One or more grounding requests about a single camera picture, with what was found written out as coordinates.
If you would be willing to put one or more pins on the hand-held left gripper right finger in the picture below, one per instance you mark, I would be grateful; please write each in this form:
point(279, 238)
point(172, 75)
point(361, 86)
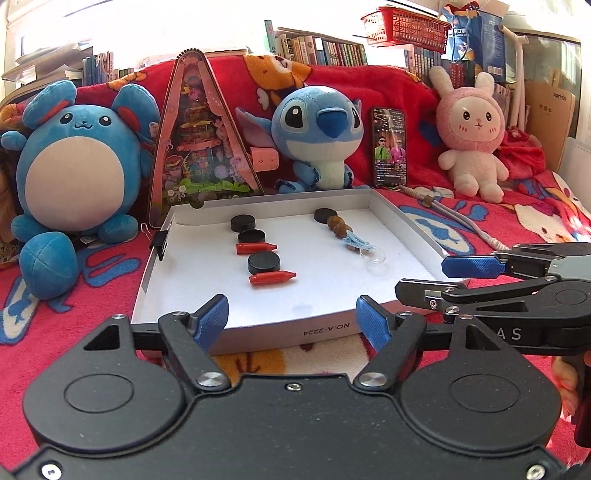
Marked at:
point(375, 324)

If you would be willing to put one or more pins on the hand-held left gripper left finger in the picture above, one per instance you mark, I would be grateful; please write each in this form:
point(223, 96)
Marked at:
point(212, 319)

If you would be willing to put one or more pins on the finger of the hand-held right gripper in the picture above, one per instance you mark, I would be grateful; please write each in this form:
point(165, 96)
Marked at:
point(425, 293)
point(471, 267)

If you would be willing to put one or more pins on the clear round plastic lid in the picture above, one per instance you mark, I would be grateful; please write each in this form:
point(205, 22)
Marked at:
point(375, 257)

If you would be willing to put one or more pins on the white cardboard box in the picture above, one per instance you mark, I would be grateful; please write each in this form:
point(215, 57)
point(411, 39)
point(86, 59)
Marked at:
point(323, 277)

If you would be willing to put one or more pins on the red plastic capsule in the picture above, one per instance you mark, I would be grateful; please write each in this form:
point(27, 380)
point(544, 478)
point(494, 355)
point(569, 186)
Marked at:
point(272, 277)
point(254, 248)

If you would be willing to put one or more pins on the black round puck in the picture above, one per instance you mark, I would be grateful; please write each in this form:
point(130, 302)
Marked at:
point(264, 263)
point(242, 224)
point(251, 237)
point(325, 215)

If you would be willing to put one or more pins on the light blue plastic clip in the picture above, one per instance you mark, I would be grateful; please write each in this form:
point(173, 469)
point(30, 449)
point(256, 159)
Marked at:
point(356, 239)

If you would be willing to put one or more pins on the person's right hand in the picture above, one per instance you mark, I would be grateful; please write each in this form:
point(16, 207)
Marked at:
point(565, 383)

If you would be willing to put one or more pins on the small black binder clip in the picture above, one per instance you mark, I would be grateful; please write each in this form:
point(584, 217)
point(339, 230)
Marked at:
point(160, 244)

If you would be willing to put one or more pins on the small dark ball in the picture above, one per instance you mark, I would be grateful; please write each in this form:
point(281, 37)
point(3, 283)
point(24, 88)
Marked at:
point(199, 203)

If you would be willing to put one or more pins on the red crumpled cloth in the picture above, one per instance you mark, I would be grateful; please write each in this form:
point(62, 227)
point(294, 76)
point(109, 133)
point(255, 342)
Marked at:
point(521, 152)

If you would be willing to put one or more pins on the pink bunny plush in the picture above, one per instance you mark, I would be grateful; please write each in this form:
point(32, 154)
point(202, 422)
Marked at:
point(471, 124)

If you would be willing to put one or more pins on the smartphone with lit screen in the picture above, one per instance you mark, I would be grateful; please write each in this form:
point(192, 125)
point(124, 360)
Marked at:
point(390, 147)

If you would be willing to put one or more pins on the brown cardboard board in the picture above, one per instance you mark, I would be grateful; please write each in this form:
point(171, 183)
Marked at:
point(549, 120)

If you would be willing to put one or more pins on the triangular toy house case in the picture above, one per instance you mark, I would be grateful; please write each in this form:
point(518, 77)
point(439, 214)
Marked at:
point(198, 152)

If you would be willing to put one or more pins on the small pink box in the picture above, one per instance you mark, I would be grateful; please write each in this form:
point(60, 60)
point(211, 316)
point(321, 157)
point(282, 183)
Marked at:
point(264, 159)

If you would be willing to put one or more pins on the white pole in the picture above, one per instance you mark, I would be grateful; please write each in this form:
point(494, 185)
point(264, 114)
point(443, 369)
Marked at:
point(518, 74)

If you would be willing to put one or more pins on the blue alien plush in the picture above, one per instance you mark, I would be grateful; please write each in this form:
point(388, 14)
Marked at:
point(318, 120)

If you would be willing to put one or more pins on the row of dark books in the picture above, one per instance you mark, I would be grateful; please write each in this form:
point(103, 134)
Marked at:
point(438, 62)

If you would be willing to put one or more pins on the round blue mouse plush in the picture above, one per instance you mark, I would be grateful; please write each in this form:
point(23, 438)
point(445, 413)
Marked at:
point(69, 161)

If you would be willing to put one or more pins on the blue paper bag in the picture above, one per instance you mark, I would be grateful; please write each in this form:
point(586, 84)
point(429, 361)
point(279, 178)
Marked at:
point(480, 41)

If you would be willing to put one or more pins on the brown-haired doll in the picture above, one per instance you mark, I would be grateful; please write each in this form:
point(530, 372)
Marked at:
point(5, 198)

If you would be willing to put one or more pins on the red plastic basket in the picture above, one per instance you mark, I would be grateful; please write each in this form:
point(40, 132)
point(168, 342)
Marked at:
point(406, 27)

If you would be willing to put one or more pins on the stack of papers and books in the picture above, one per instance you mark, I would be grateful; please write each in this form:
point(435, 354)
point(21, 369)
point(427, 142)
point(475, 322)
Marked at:
point(41, 64)

